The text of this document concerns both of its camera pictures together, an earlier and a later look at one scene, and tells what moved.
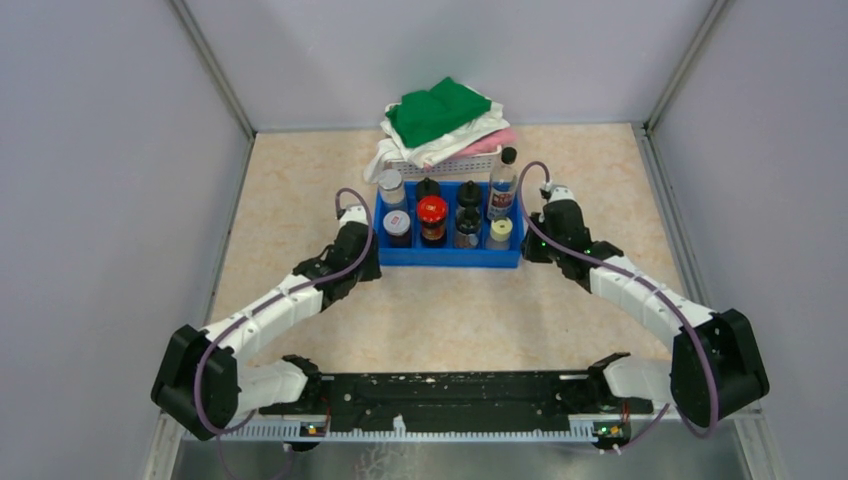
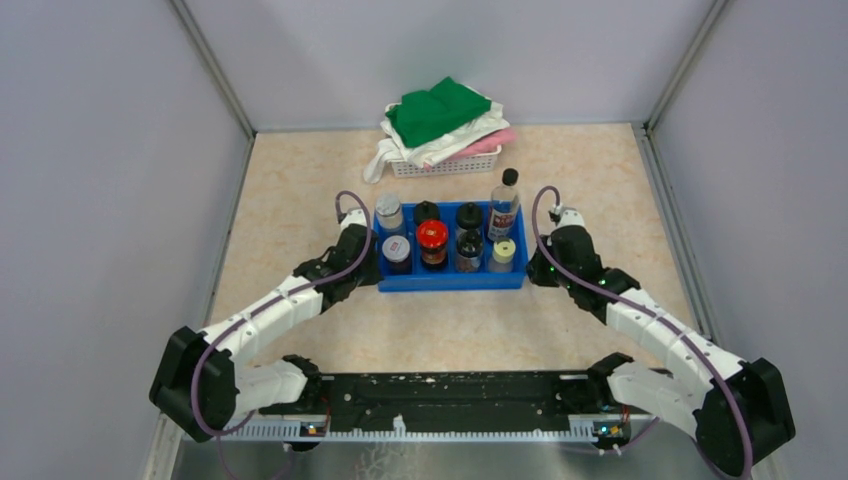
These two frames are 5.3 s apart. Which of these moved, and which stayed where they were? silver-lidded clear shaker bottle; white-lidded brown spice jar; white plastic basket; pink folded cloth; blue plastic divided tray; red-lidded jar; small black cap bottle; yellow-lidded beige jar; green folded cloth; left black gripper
Moved: blue plastic divided tray; silver-lidded clear shaker bottle; yellow-lidded beige jar; small black cap bottle; white-lidded brown spice jar; red-lidded jar
Stayed: green folded cloth; pink folded cloth; white plastic basket; left black gripper
